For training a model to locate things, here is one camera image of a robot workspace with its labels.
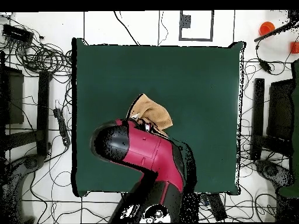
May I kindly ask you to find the tan terry towel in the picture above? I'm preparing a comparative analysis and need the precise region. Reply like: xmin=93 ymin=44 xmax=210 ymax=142
xmin=126 ymin=93 xmax=174 ymax=138

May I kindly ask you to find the grey square frame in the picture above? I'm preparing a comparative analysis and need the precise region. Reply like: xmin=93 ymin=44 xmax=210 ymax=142
xmin=178 ymin=10 xmax=214 ymax=42

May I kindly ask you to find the black power strip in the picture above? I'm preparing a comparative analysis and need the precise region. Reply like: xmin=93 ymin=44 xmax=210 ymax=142
xmin=53 ymin=107 xmax=71 ymax=148

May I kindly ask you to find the black power adapter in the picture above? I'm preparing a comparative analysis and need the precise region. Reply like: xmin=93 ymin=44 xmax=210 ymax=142
xmin=258 ymin=58 xmax=273 ymax=75

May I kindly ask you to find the orange cup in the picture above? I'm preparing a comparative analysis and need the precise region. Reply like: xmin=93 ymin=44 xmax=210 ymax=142
xmin=258 ymin=21 xmax=276 ymax=37

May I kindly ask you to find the dark grey square block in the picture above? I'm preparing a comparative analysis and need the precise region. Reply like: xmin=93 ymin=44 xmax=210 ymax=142
xmin=179 ymin=14 xmax=192 ymax=29

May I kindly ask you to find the dark green cloth piece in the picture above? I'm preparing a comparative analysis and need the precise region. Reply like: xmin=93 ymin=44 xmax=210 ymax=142
xmin=277 ymin=59 xmax=299 ymax=199

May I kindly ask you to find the black flat panel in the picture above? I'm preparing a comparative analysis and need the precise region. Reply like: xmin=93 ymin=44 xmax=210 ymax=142
xmin=0 ymin=51 xmax=25 ymax=125
xmin=266 ymin=78 xmax=295 ymax=141

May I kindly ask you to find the tangled black cable bundle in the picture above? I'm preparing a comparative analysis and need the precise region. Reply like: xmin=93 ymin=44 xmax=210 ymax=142
xmin=0 ymin=13 xmax=73 ymax=78

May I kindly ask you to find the black upright bar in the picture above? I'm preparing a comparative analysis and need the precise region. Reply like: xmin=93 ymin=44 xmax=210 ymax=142
xmin=36 ymin=70 xmax=53 ymax=157
xmin=250 ymin=78 xmax=266 ymax=162

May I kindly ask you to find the dark green table cloth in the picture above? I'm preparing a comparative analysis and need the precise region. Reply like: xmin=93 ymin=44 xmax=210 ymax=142
xmin=71 ymin=37 xmax=246 ymax=198

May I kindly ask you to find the grey chair base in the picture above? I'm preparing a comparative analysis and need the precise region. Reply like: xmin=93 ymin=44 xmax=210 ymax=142
xmin=253 ymin=159 xmax=295 ymax=190
xmin=0 ymin=152 xmax=46 ymax=223

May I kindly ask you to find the black electronics box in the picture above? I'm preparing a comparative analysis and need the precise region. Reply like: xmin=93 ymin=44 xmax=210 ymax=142
xmin=1 ymin=23 xmax=34 ymax=45

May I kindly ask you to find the black rod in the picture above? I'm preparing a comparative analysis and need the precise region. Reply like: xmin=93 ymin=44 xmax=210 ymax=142
xmin=253 ymin=19 xmax=299 ymax=43

